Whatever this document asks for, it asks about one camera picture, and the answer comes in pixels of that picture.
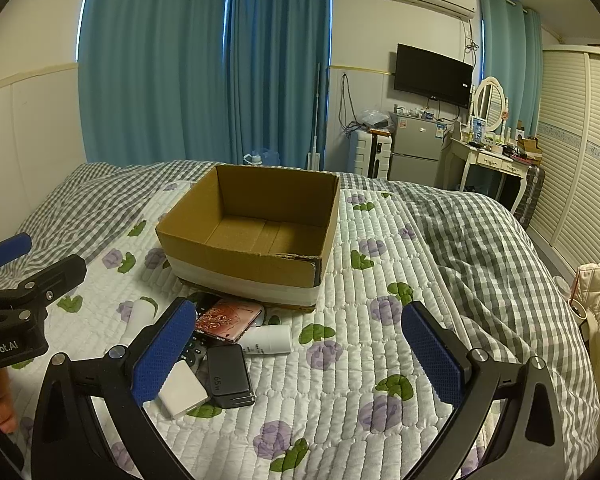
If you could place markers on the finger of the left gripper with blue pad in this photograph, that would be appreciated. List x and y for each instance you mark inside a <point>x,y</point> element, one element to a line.
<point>42,288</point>
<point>14,247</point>

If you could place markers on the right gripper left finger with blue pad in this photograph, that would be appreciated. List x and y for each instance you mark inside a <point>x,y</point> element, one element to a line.
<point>67,438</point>

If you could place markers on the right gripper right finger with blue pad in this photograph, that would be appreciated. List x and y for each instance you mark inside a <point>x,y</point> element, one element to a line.
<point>527,440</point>

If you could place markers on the black remote control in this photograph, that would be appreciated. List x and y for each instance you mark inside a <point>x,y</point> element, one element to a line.
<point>197,346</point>

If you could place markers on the white contoured bottle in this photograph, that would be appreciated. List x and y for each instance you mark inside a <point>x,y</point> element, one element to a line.
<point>143,313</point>

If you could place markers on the pink patterned phone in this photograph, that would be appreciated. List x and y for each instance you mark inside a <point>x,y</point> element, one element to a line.
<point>228,319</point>

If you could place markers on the white rectangular charger box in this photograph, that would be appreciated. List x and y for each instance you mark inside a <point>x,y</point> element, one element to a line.
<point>182,391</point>

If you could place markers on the white bottle red cap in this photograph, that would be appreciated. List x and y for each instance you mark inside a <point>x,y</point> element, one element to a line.
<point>266,340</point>

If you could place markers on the black power bank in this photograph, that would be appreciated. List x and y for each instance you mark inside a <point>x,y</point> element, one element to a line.
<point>228,379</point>

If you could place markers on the white floral quilt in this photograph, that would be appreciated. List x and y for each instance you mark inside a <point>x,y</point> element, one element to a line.
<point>348,401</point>

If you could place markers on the open cardboard box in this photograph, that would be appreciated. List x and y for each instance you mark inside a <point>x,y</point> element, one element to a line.
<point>258,233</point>

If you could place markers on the clear water jug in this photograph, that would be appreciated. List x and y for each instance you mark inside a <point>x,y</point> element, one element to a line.
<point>267,158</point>

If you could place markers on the white louvered wardrobe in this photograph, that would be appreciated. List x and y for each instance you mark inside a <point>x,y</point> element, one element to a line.
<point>567,217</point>

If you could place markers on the dark suitcase by wardrobe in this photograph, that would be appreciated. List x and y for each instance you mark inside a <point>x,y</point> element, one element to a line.
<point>530,199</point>

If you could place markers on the white dressing table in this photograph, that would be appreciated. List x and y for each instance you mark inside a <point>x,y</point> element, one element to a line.
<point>457,157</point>

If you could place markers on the white standing mop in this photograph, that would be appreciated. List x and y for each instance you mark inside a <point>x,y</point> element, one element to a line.
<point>313,158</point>

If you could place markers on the silver mini fridge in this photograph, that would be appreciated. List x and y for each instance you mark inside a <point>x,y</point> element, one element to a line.
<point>416,149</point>

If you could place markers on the white suitcase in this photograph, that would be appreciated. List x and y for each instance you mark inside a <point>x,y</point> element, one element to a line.
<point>370,153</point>

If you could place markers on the blue window curtain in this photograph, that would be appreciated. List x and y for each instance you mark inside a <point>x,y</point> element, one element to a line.
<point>201,79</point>

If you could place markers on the blue corner curtain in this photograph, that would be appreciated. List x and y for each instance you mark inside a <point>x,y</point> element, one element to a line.
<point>512,52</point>

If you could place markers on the black wall television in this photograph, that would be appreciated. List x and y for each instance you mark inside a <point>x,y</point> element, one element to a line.
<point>433,75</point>

